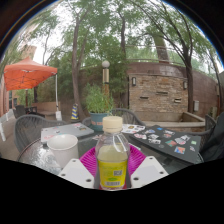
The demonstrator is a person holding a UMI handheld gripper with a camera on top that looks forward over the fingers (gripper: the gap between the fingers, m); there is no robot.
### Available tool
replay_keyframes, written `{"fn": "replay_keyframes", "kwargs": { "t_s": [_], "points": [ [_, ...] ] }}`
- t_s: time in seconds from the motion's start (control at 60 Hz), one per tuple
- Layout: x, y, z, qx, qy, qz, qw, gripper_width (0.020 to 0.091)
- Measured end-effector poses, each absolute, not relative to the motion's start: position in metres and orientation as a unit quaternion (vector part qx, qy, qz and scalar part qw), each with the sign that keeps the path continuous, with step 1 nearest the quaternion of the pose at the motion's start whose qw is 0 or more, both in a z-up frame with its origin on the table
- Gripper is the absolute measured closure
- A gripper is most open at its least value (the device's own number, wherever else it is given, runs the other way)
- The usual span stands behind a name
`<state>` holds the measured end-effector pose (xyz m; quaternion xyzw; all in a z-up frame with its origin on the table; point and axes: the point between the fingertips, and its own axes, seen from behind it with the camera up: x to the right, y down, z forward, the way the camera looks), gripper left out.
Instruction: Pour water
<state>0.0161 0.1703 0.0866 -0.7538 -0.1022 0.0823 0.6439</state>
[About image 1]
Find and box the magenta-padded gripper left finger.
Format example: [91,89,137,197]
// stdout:
[57,147,101,190]

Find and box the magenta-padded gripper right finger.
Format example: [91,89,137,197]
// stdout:
[127,145,169,190]

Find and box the clear bottle with yellow label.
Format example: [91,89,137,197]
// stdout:
[94,115,131,191]

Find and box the white mug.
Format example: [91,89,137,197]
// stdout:
[46,133,80,169]

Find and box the black laptop with stickers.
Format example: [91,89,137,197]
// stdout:
[129,124,203,165]

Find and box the grey laptop with stickers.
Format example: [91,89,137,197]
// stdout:
[40,122,95,144]

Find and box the white printed paper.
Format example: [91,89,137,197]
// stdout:
[121,123,147,135]

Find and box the blue yellow striped cone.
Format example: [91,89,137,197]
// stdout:
[70,103,80,121]

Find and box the black backpack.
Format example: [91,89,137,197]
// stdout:
[199,111,224,163]

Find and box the green plant in teal pot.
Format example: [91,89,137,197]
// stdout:
[84,83,114,132]

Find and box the group of chairs under tent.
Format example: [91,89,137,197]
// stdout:
[13,104,46,119]

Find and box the green leafy tree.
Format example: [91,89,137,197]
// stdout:
[43,0,118,121]
[133,0,221,114]

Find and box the orange canopy tent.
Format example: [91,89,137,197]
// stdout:
[3,56,63,121]

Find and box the globe-topped lamp post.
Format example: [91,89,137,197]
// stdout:
[101,60,111,98]

